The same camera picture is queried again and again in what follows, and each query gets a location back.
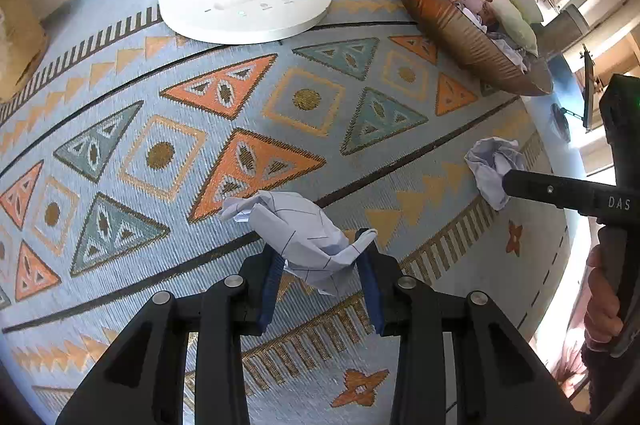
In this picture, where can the person's right hand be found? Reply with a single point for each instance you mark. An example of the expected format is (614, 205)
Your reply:
(602, 300)

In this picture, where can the patterned blue table mat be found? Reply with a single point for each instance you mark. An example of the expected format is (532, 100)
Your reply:
(200, 130)

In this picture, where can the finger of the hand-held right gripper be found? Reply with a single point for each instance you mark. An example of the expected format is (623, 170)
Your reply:
(545, 192)

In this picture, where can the white paper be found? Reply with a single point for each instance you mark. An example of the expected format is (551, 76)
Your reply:
(492, 165)
(300, 230)

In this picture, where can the small black fan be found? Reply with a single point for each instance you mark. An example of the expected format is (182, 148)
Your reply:
(560, 121)

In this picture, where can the black flat screen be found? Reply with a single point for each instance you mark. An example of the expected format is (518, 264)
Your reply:
(590, 90)

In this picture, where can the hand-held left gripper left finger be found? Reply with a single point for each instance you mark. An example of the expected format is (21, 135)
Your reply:
(272, 290)

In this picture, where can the green plush cushion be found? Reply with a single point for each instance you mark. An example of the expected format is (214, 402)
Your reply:
(520, 20)

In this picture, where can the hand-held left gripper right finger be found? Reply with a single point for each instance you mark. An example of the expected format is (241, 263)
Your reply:
(372, 295)

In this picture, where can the brown woven bowl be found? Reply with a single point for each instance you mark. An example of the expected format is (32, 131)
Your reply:
(440, 20)

